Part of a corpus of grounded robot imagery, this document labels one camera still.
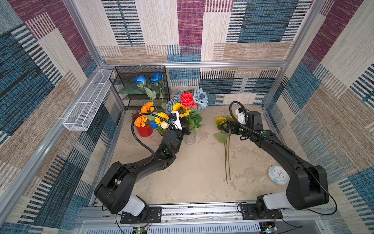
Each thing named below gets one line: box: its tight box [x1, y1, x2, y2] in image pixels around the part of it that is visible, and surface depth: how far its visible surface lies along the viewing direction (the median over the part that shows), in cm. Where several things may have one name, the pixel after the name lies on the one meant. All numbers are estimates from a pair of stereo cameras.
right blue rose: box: [149, 70, 164, 84], surface depth 74 cm
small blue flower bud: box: [149, 120, 159, 130], surface depth 75 cm
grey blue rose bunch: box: [165, 87, 209, 115], surface depth 71 cm
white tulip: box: [160, 121, 170, 130], surface depth 74 cm
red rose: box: [180, 91, 198, 109], surface depth 70 cm
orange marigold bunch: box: [134, 101, 155, 128], surface depth 74 cm
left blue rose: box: [133, 75, 147, 87], surface depth 73 cm
